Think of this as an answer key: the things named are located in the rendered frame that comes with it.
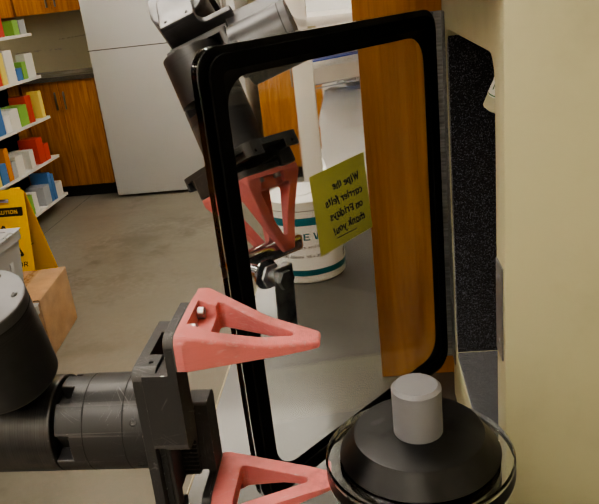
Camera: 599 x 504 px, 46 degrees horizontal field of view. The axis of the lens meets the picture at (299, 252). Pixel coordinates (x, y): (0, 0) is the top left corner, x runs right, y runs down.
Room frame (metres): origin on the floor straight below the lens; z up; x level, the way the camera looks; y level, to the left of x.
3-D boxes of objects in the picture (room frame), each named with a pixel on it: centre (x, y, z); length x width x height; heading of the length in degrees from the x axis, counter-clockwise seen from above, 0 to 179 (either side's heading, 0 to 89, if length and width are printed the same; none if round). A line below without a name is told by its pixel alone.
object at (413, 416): (0.34, -0.06, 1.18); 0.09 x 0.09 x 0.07
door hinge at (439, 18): (0.73, -0.16, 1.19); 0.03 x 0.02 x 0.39; 173
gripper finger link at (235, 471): (0.36, 0.04, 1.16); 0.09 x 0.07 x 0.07; 84
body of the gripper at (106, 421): (0.37, 0.11, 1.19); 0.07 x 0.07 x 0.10; 84
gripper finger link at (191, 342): (0.36, 0.04, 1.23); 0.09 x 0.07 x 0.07; 84
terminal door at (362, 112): (0.63, -0.05, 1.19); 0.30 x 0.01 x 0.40; 134
